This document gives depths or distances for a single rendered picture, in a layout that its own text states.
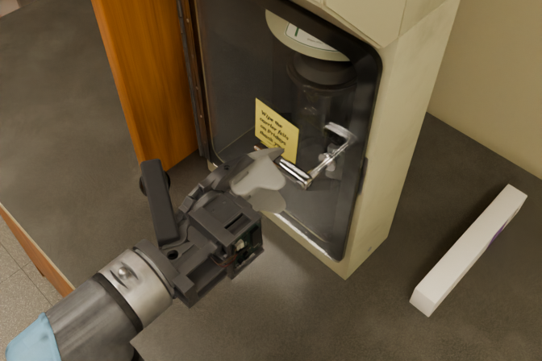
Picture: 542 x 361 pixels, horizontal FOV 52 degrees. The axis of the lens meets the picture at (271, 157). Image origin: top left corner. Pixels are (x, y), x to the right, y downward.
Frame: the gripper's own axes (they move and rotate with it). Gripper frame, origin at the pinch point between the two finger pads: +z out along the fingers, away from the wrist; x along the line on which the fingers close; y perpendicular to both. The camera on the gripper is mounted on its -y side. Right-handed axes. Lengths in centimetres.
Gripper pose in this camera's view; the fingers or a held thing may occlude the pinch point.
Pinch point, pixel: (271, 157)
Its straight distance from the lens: 68.5
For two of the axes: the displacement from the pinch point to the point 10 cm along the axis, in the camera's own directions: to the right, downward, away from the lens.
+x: -0.2, -6.5, -7.6
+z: 6.9, -5.5, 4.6
